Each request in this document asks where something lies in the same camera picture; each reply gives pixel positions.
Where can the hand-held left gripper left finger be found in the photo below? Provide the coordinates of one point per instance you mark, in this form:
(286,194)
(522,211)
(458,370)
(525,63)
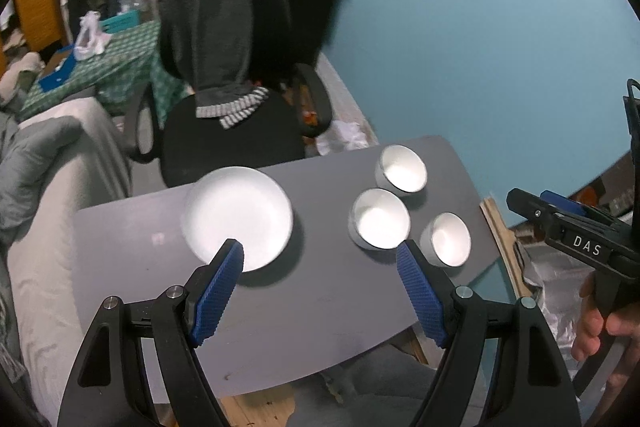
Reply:
(220,292)

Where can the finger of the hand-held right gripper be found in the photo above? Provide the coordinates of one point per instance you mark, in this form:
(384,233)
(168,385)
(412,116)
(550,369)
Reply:
(560,203)
(530,209)

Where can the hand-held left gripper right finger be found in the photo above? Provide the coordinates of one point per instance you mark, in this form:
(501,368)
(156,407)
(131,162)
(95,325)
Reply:
(422,297)

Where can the white plate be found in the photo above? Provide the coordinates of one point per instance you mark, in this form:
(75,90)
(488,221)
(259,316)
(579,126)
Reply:
(240,214)
(189,243)

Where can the white bowl with dark rim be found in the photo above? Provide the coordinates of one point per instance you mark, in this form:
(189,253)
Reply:
(447,241)
(402,172)
(381,221)

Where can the person's right hand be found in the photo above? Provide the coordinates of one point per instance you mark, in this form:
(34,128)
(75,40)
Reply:
(590,327)

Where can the light wooden board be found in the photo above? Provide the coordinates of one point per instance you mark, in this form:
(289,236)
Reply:
(500,237)

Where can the clear plastic sheet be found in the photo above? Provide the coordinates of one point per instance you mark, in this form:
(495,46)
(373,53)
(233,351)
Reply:
(550,277)

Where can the person's grey trousers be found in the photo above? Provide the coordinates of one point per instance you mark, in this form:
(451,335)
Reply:
(380,382)

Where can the black office chair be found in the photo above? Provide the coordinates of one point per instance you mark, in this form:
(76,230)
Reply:
(235,142)

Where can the knotted white plastic bag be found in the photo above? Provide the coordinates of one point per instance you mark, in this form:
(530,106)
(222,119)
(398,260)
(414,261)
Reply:
(347,137)

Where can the grey duvet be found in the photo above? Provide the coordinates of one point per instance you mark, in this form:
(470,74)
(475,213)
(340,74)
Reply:
(30,152)

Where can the green checkered tablecloth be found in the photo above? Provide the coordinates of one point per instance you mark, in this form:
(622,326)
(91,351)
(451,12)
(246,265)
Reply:
(105,67)

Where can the grey hoodie with striped cuffs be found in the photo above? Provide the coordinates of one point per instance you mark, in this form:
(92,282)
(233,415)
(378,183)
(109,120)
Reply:
(215,37)

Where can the flat blue box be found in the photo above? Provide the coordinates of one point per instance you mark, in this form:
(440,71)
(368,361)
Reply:
(57,74)

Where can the blue plastic crate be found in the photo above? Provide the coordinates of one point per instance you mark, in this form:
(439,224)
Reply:
(120,22)

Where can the beige rolled blanket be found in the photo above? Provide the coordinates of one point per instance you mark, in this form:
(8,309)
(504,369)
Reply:
(17,74)

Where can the wooden louvred wardrobe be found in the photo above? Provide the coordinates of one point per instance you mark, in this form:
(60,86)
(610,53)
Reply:
(35,2)

